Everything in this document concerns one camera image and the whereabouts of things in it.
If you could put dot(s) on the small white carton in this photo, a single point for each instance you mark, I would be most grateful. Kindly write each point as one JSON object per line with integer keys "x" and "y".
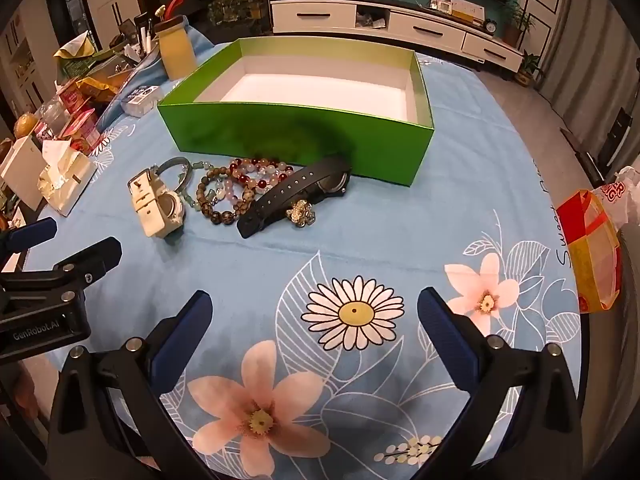
{"x": 141, "y": 100}

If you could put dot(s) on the white and yellow boxes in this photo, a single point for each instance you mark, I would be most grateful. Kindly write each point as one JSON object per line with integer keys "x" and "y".
{"x": 462, "y": 9}

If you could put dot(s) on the tall potted plant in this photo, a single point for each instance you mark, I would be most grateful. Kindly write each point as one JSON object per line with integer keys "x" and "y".
{"x": 515, "y": 22}

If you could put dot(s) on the white flat box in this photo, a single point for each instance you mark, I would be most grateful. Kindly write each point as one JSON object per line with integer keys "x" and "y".
{"x": 20, "y": 165}

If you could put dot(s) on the black alarm clock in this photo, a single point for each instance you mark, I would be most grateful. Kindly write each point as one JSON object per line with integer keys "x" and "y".
{"x": 490, "y": 27}

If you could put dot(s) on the tissue pack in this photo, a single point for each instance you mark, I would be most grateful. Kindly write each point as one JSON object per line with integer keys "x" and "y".
{"x": 65, "y": 180}

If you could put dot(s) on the red and yellow bag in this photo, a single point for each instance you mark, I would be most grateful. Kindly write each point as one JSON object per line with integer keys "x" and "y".
{"x": 592, "y": 255}

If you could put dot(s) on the black pen holder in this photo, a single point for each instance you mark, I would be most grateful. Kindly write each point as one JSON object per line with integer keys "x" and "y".
{"x": 145, "y": 35}

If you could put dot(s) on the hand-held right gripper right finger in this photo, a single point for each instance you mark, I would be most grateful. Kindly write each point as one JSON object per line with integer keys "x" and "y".
{"x": 450, "y": 342}

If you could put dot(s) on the white plastic bag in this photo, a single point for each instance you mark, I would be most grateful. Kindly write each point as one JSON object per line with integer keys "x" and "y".
{"x": 625, "y": 200}

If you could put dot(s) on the small floor potted plant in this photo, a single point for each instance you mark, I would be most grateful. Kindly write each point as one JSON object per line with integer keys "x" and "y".
{"x": 529, "y": 67}

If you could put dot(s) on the silver bangle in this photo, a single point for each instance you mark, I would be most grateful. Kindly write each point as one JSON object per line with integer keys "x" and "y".
{"x": 172, "y": 162}

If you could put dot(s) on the rhinestone brooch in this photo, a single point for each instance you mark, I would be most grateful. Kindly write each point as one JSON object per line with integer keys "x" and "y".
{"x": 300, "y": 212}

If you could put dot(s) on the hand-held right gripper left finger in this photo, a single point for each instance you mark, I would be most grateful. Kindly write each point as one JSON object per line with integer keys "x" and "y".
{"x": 184, "y": 342}

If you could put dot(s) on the yellow jar with brown lid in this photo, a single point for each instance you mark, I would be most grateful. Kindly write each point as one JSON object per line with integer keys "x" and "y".
{"x": 175, "y": 52}

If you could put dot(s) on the white tv cabinet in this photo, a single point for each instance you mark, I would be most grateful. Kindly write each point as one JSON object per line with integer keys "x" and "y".
{"x": 425, "y": 27}

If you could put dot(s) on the bushy potted plant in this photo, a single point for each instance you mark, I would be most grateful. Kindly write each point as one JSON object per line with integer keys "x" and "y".
{"x": 235, "y": 5}

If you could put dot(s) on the cream square watch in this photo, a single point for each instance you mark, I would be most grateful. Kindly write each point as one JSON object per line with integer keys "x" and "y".
{"x": 155, "y": 210}

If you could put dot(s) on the green cardboard box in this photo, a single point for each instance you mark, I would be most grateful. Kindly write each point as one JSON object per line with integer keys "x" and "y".
{"x": 300, "y": 130}

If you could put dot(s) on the red snack packets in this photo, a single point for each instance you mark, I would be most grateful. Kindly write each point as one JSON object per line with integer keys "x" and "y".
{"x": 80, "y": 125}

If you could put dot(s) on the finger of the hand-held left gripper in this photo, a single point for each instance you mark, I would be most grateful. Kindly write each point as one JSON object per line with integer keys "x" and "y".
{"x": 95, "y": 257}
{"x": 30, "y": 235}

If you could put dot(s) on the yellow green bag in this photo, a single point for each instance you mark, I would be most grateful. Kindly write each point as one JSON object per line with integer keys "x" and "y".
{"x": 75, "y": 49}

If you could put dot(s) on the orange fruit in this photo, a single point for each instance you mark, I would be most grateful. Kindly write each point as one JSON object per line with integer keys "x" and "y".
{"x": 26, "y": 126}

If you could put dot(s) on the blue floral tablecloth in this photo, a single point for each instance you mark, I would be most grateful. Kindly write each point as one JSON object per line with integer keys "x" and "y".
{"x": 380, "y": 240}

